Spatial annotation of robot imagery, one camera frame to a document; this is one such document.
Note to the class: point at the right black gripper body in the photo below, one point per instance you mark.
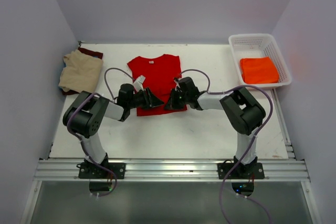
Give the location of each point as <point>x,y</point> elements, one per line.
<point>185,96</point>

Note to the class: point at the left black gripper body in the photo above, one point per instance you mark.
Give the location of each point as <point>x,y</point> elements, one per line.
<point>138,100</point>

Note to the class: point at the red t shirt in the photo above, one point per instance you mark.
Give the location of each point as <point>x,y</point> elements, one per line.
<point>159,73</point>

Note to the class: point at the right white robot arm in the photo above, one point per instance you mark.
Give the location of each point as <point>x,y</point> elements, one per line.
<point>243,111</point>

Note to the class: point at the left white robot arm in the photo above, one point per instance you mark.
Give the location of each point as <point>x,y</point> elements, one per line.
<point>84,117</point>

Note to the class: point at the folded beige t shirt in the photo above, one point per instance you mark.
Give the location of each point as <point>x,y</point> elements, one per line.
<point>81,72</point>

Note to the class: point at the folded orange t shirt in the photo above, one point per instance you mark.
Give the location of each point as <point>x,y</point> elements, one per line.
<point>258,70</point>

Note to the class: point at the white plastic basket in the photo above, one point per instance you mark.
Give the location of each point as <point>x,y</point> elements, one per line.
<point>246,46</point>

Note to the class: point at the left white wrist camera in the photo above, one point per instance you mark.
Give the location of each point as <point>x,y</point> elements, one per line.
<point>138,83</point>

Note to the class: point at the aluminium mounting rail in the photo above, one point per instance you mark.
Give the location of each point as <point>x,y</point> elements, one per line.
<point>176,170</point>

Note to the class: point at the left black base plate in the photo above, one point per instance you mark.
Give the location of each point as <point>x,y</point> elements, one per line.
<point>88,170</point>

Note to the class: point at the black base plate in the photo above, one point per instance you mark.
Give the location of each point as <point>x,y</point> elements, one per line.
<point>236,170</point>
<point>88,170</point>

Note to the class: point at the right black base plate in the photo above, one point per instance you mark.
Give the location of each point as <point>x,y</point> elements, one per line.
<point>236,170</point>

